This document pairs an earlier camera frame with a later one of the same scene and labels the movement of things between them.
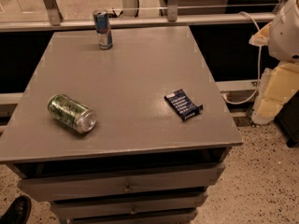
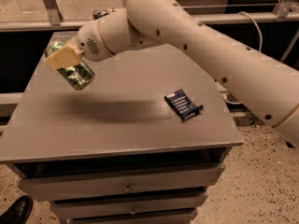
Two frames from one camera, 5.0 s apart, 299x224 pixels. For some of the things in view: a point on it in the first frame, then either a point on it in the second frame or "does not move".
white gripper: x=285 y=36 to x=90 y=41
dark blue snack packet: x=182 y=105 does not move
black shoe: x=19 y=211 does not move
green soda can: x=72 y=114 to x=78 y=75
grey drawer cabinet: x=141 y=163 does not move
